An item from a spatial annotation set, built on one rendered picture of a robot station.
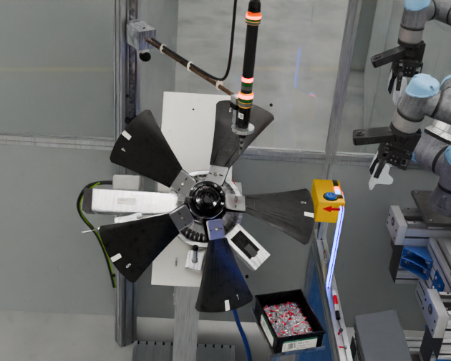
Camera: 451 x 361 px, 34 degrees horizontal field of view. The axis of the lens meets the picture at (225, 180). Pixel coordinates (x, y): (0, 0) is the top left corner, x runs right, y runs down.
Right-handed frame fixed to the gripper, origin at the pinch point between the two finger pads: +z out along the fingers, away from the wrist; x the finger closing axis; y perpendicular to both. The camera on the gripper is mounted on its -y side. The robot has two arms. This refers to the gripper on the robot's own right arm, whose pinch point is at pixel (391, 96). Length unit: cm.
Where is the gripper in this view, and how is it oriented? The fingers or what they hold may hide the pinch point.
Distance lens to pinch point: 255.1
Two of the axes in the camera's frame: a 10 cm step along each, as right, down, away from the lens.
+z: -0.7, 8.5, 5.1
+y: 10.0, 0.6, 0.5
